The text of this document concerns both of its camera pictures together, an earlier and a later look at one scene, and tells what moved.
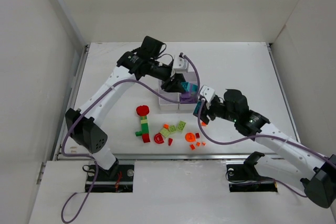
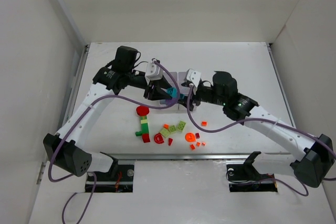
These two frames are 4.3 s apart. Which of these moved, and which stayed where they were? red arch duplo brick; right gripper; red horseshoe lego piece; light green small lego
Moved: right gripper
Stayed: red horseshoe lego piece; light green small lego; red arch duplo brick
